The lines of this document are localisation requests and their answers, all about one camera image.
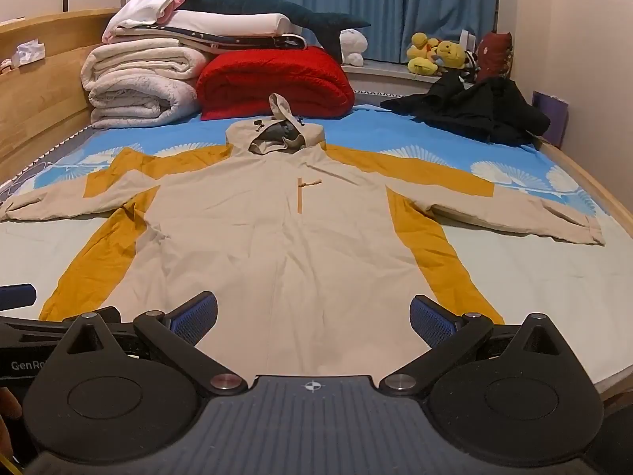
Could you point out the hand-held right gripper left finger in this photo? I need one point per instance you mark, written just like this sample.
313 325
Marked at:
198 317

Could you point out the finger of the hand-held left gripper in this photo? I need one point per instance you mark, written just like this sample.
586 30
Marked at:
17 296

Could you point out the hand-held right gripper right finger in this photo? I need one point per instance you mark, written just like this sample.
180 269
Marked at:
431 320

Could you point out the beige and yellow hooded jacket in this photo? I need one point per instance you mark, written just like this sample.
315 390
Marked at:
277 237

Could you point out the black clothes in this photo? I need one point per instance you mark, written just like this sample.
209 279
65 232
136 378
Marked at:
474 109

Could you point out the person's left hand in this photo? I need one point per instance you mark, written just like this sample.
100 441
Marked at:
7 420

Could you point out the grey mattress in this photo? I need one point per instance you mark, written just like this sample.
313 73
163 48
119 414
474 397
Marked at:
29 168

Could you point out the purple box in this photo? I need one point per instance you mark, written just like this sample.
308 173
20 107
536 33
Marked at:
551 116

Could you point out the white tissue pack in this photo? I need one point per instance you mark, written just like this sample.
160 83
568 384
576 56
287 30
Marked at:
28 53

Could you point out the grey window ledge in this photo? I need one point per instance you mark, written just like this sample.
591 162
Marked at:
390 76

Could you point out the red folded quilt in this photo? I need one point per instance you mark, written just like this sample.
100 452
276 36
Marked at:
274 81

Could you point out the yellow plush toy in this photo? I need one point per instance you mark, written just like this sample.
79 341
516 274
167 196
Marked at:
452 54
421 49

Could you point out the white plush toy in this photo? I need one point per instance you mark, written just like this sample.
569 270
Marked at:
353 45

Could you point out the white folded pillowcase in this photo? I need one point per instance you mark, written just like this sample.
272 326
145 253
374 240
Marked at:
232 22

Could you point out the dark blue shark plush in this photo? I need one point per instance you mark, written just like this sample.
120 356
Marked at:
247 2

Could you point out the blue curtain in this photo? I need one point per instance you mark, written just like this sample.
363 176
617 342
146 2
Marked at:
385 0

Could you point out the wooden bed frame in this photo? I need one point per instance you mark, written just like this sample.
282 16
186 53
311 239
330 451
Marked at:
39 84

